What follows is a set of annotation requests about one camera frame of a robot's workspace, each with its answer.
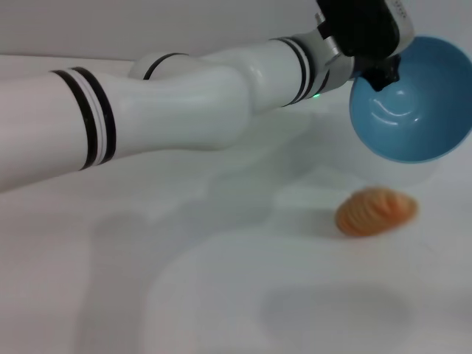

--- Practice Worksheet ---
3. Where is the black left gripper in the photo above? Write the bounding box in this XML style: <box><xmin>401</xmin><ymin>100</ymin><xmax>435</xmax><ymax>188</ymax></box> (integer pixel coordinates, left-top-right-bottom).
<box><xmin>356</xmin><ymin>54</ymin><xmax>402</xmax><ymax>93</ymax></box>

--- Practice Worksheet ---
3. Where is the orange striped toy bread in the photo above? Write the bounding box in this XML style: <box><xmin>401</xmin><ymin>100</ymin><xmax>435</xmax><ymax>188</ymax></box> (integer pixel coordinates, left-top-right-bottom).
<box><xmin>334</xmin><ymin>186</ymin><xmax>420</xmax><ymax>237</ymax></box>

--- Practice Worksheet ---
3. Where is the black silver wrist camera box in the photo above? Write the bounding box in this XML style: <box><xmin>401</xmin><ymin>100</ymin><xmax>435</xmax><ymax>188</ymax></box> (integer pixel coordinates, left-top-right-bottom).
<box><xmin>315</xmin><ymin>0</ymin><xmax>415</xmax><ymax>60</ymax></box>

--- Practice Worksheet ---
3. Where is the silver camera mount bracket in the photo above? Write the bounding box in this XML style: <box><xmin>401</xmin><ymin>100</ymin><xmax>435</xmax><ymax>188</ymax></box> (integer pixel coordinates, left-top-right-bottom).
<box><xmin>314</xmin><ymin>13</ymin><xmax>355</xmax><ymax>62</ymax></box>

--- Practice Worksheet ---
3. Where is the blue bowl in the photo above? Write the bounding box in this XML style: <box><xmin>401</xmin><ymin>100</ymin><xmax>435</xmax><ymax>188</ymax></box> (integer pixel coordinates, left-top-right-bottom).
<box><xmin>349</xmin><ymin>35</ymin><xmax>472</xmax><ymax>163</ymax></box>

